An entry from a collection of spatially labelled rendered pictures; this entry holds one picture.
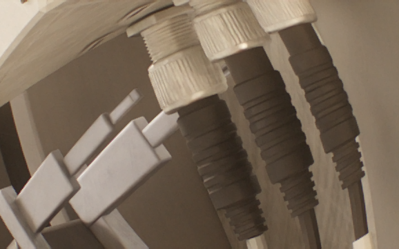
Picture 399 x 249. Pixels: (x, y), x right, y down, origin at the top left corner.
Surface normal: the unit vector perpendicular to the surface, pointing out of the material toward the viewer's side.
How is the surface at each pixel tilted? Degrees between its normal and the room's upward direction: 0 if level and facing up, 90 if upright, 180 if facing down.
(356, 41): 90
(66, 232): 44
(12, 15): 90
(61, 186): 62
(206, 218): 50
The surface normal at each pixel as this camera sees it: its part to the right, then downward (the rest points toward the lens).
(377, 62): -0.86, 0.35
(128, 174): -0.46, 0.15
